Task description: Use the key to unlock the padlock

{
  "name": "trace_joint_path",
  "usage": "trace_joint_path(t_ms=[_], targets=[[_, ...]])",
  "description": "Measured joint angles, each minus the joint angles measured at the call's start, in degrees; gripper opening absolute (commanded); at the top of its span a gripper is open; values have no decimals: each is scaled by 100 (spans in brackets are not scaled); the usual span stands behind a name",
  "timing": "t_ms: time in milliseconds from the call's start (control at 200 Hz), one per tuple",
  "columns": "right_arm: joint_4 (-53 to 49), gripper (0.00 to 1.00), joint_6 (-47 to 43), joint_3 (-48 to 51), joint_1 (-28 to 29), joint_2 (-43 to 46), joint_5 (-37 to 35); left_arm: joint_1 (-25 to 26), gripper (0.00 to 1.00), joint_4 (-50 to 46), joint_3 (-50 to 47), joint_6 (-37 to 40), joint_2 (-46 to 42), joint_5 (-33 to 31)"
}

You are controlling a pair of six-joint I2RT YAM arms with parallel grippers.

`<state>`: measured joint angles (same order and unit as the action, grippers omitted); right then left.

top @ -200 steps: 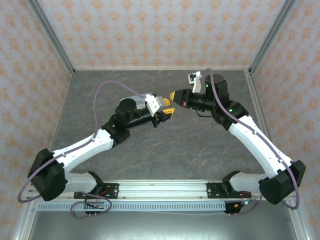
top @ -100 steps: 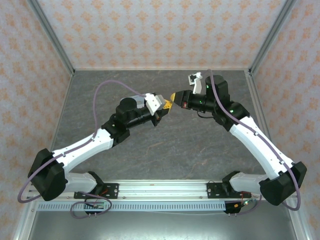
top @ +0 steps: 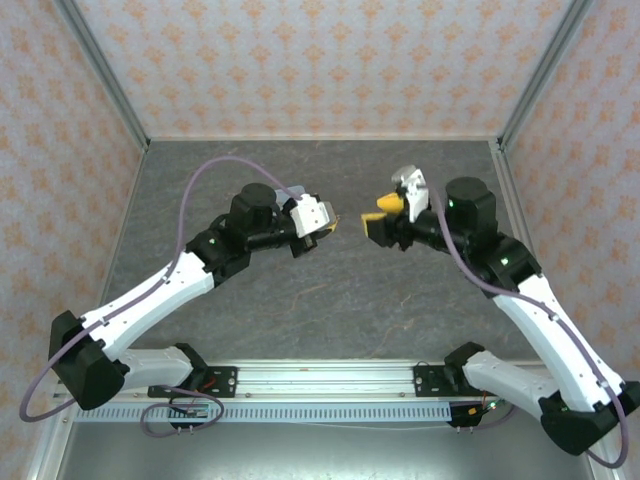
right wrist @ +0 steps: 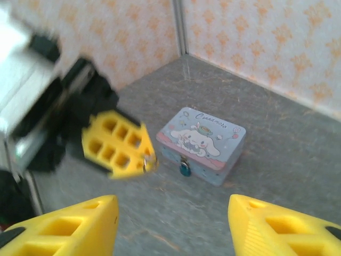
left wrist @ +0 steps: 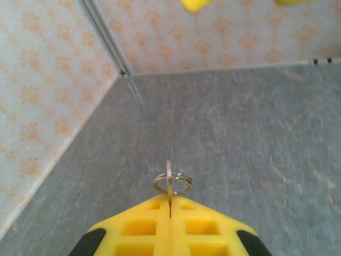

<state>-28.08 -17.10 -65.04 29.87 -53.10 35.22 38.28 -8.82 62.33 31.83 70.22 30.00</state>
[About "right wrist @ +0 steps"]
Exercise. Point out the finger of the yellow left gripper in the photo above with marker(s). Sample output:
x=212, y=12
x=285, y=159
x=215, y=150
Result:
x=114, y=117
x=101, y=160

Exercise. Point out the aluminium corner frame post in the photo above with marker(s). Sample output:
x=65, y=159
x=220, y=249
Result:
x=181, y=26

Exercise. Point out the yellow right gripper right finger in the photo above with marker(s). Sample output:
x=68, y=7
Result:
x=279, y=234

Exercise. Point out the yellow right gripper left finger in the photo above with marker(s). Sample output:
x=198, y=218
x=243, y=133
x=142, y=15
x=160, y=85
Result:
x=66, y=232

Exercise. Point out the blue cartoon tin box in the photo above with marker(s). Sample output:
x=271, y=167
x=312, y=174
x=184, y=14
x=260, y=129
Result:
x=202, y=138

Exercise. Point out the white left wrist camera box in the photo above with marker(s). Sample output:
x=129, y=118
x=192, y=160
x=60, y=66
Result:
x=16, y=80

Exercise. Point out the small blue padlock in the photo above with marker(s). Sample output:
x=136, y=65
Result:
x=185, y=169

